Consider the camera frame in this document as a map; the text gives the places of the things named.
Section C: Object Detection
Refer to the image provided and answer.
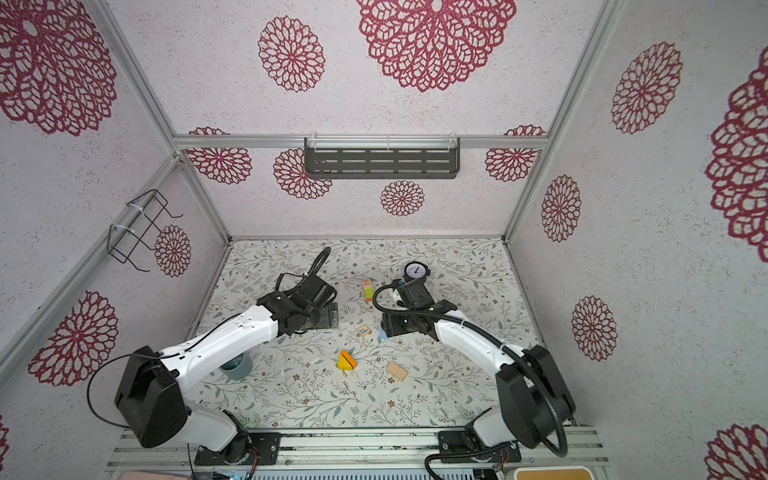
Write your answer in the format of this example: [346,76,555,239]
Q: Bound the natural wood rectangular block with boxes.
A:
[386,362,408,381]

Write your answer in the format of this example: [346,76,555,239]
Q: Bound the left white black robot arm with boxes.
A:
[115,274,337,464]

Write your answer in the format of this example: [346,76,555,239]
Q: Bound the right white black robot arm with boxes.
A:
[372,279,576,458]

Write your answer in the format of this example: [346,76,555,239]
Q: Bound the yellow orange triangle block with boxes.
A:
[337,350,357,371]

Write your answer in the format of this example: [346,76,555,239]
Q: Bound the black round pressure gauge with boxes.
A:
[403,261,431,282]

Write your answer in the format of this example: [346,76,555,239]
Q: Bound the teal ceramic cup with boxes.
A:
[219,352,253,381]

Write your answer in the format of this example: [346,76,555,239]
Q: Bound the orange white box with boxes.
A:
[513,466,595,480]

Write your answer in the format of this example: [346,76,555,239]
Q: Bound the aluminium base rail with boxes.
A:
[102,426,611,479]

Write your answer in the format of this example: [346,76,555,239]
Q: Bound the grey slotted wall shelf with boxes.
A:
[303,137,461,180]

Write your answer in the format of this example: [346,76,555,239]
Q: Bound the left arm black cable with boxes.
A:
[85,247,332,430]

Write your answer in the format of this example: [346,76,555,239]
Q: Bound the black wire wall basket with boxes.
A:
[106,189,183,273]

